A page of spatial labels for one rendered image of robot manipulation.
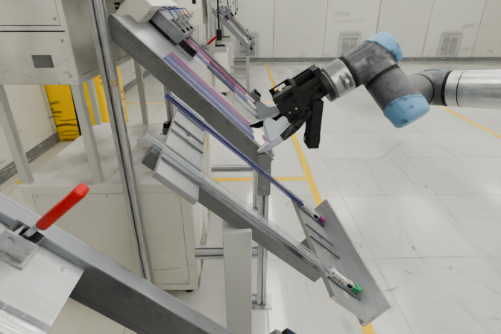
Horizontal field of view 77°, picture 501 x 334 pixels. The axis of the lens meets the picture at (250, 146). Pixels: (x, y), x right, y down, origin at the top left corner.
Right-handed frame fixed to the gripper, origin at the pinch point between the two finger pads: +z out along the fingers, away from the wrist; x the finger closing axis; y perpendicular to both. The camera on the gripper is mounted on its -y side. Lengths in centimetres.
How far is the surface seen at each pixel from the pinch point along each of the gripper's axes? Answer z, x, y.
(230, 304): 24.1, 14.1, -25.5
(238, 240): 12.5, 14.0, -11.0
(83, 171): 72, -54, 5
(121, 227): 70, -43, -20
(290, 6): -152, -691, -66
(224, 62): 21, -394, -42
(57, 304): 19.5, 41.4, 14.2
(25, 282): 20.3, 40.8, 17.6
